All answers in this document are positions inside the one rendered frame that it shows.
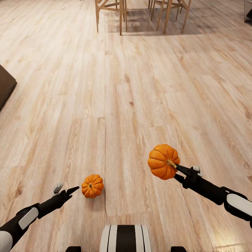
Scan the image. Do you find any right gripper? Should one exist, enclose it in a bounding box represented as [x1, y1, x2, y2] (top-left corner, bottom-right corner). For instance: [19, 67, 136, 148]
[174, 164, 213, 198]

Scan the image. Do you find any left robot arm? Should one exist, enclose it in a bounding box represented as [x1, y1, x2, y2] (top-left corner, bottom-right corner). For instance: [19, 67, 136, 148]
[0, 182, 79, 252]

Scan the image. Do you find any pumpkin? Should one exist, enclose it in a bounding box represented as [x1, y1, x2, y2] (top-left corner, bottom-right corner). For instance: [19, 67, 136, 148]
[82, 174, 104, 198]
[147, 144, 180, 180]

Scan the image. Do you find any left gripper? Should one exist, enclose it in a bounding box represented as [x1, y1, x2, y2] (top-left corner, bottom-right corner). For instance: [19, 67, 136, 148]
[47, 186, 79, 213]

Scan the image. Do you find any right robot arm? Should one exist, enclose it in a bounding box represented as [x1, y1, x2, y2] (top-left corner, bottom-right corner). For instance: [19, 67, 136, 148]
[174, 164, 252, 228]

